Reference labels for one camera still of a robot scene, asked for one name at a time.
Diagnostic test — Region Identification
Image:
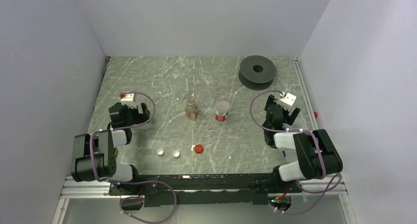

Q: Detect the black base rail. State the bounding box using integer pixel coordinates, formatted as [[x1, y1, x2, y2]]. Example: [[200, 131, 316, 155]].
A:
[[109, 173, 301, 207]]

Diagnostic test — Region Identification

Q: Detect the black filament spool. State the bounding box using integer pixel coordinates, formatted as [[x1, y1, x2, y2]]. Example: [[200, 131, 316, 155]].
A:
[[238, 55, 277, 91]]

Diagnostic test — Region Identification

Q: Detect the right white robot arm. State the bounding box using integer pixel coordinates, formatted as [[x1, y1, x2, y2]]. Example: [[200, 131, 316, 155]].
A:
[[262, 95, 343, 192]]

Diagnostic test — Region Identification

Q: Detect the small clear cup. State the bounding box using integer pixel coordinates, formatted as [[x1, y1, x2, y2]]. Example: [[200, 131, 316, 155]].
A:
[[173, 69, 179, 78]]

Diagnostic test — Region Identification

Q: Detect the clear bottle blue white cap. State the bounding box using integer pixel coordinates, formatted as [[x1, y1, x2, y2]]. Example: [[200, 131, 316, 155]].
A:
[[200, 75, 215, 107]]

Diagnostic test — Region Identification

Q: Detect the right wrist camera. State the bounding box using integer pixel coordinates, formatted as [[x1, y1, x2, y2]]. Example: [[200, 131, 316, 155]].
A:
[[277, 93, 297, 111]]

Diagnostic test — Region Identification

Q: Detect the aluminium frame rail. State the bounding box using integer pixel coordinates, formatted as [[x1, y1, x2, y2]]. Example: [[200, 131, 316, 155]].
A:
[[53, 173, 356, 224]]

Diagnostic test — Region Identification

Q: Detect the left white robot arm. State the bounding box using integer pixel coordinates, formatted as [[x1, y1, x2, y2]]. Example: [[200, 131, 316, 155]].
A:
[[71, 102, 150, 194]]

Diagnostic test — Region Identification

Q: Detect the water bottle red label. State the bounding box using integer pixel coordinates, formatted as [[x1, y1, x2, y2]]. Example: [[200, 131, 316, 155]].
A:
[[215, 92, 231, 122]]

